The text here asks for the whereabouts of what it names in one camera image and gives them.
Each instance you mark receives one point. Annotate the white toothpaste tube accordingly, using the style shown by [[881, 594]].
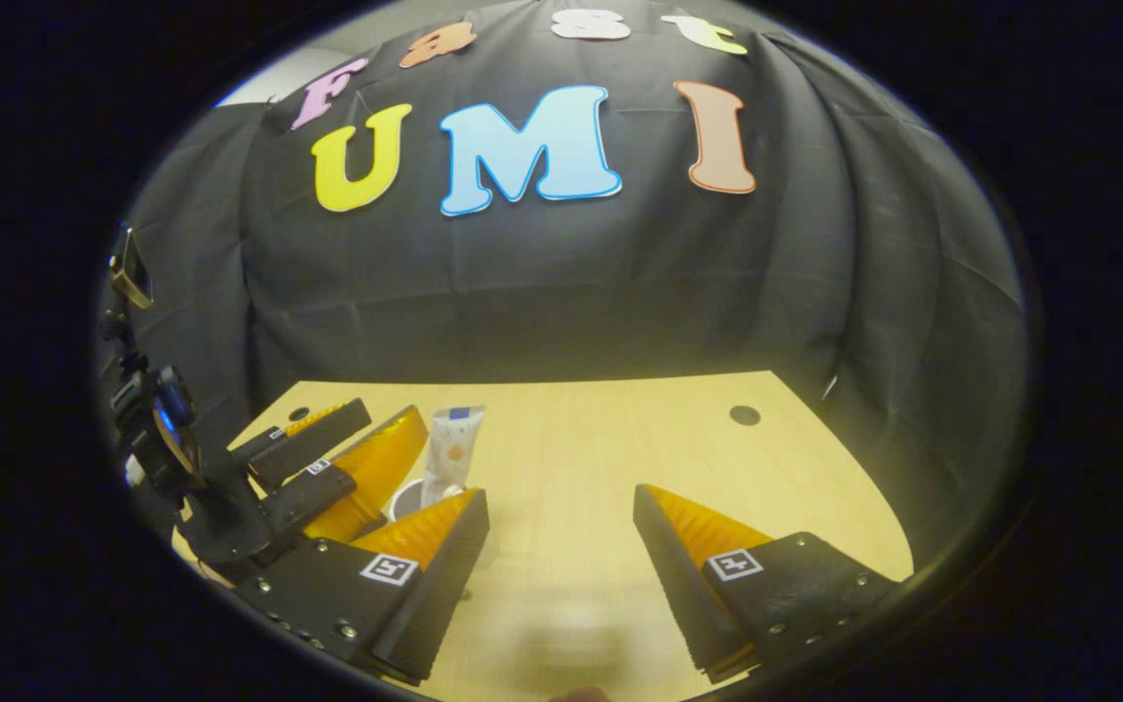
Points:
[[451, 453]]

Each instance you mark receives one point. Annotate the light wooden desktop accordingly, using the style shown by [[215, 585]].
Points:
[[571, 468]]

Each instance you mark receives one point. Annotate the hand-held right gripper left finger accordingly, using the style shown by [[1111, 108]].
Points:
[[445, 585]]

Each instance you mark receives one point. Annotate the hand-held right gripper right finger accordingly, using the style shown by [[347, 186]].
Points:
[[669, 585]]

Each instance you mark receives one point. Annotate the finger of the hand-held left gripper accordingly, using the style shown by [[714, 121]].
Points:
[[318, 444], [308, 497]]

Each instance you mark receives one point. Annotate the black backdrop cloth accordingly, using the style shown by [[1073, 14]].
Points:
[[571, 292]]

